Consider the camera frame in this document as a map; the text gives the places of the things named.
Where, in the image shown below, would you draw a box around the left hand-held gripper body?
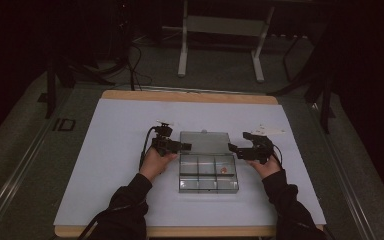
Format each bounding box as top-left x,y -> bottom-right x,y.
150,119 -> 183,157

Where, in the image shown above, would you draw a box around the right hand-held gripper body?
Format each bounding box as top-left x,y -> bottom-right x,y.
236,124 -> 286,165

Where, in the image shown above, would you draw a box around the clear plastic compartment box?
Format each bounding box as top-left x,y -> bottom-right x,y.
178,130 -> 240,195

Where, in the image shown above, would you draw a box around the person's right hand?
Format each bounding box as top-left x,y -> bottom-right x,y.
246,153 -> 283,180

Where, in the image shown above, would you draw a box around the person's left hand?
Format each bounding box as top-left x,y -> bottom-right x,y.
138,146 -> 179,183

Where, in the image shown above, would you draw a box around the white table mat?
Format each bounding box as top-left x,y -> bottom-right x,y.
53,98 -> 328,228

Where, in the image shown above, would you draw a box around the wooden table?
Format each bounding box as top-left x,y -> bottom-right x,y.
53,89 -> 326,239

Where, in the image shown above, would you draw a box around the black stand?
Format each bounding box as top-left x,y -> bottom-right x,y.
37,54 -> 116,120
268,19 -> 336,135

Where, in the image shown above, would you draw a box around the white metal stand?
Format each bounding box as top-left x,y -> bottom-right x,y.
162,0 -> 276,84

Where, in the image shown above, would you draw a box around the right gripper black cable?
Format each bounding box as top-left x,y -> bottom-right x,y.
269,142 -> 284,167

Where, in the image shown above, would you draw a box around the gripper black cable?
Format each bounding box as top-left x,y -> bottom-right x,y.
75,125 -> 159,240
269,142 -> 284,167

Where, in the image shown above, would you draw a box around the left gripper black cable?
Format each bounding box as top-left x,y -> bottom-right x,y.
75,125 -> 159,240

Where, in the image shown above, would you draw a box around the black floor cables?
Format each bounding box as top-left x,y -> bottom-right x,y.
108,0 -> 154,92

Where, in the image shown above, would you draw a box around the black floor bracket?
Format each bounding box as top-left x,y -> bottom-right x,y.
52,117 -> 77,132

